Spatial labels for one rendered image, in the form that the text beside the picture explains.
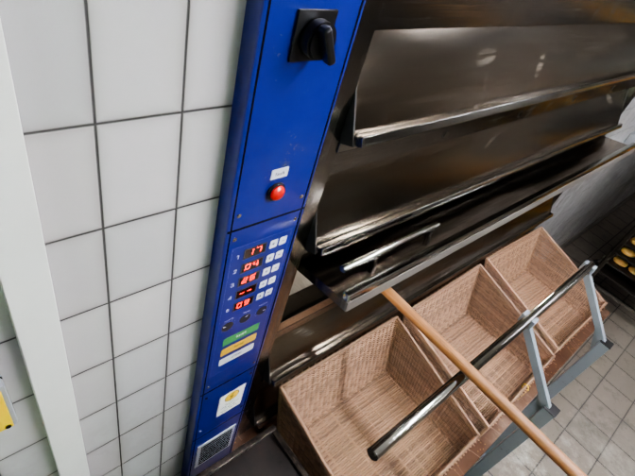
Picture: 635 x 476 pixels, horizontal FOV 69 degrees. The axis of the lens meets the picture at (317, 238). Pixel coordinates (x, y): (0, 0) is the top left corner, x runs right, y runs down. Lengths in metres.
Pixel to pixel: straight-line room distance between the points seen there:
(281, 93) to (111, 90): 0.20
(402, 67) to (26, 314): 0.67
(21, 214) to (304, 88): 0.36
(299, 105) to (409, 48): 0.28
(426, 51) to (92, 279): 0.66
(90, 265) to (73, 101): 0.24
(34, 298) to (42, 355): 0.12
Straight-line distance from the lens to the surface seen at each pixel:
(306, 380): 1.52
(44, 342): 0.74
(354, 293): 0.92
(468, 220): 1.33
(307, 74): 0.63
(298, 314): 1.18
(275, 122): 0.64
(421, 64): 0.90
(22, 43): 0.50
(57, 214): 0.61
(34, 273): 0.63
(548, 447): 1.25
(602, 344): 2.06
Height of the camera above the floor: 2.09
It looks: 40 degrees down
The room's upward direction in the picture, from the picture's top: 19 degrees clockwise
